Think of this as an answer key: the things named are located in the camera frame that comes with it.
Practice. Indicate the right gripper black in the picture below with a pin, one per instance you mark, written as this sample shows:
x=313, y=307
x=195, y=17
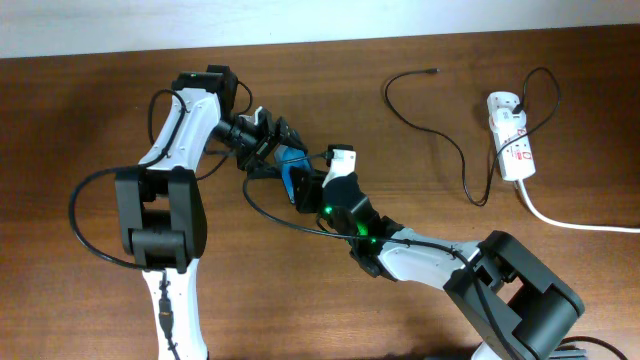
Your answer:
x=310, y=190

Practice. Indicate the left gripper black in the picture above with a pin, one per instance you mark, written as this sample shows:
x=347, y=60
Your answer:
x=273, y=136

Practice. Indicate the blue Galaxy smartphone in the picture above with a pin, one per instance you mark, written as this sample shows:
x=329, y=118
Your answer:
x=290, y=158

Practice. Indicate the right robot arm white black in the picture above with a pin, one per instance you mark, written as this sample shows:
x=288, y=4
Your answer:
x=520, y=308

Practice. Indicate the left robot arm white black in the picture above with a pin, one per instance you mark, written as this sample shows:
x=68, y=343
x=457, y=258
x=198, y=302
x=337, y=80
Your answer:
x=161, y=213

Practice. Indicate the white charger adapter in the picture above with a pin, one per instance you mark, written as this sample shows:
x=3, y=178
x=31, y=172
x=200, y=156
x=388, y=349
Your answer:
x=505, y=120

